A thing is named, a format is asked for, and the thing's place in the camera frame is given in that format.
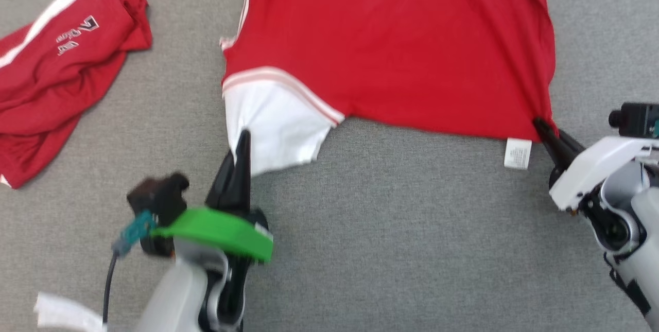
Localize red basketball jersey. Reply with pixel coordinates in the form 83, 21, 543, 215
220, 0, 558, 176

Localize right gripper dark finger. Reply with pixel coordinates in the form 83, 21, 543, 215
556, 130, 586, 159
533, 117, 573, 168

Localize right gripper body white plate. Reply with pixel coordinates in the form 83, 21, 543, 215
548, 135, 659, 212

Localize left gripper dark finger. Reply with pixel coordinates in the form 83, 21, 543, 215
233, 129, 252, 214
206, 151, 238, 212

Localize left camera cable teal connector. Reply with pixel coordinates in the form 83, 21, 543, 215
102, 210, 156, 326

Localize red shorts with white stripe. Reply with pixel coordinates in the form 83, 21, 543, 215
0, 0, 153, 189

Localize left gripper body green plate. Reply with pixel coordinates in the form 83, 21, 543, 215
152, 207, 274, 263

